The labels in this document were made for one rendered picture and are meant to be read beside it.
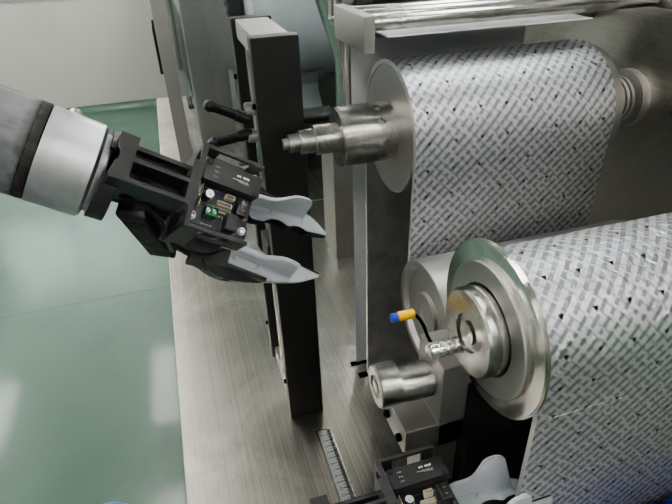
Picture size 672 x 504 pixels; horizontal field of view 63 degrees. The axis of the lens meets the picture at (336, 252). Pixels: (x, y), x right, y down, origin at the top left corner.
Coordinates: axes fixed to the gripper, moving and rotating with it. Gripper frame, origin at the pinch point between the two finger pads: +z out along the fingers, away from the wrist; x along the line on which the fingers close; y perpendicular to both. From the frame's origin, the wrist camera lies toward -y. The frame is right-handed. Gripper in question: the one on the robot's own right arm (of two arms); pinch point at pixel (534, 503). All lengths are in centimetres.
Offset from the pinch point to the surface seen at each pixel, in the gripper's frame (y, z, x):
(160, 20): 28, -24, 102
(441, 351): 14.4, -6.9, 6.4
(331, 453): -19.0, -12.0, 25.2
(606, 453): 4.5, 6.2, -0.3
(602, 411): 10.4, 4.2, -0.3
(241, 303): -19, -19, 65
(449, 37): 32, 10, 41
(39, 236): -109, -115, 295
